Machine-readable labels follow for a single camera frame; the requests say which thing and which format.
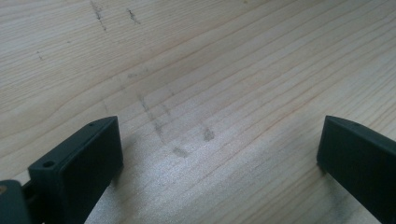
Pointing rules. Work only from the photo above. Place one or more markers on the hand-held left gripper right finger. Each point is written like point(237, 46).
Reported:
point(361, 161)

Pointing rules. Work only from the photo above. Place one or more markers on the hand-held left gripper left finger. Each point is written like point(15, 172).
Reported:
point(77, 174)

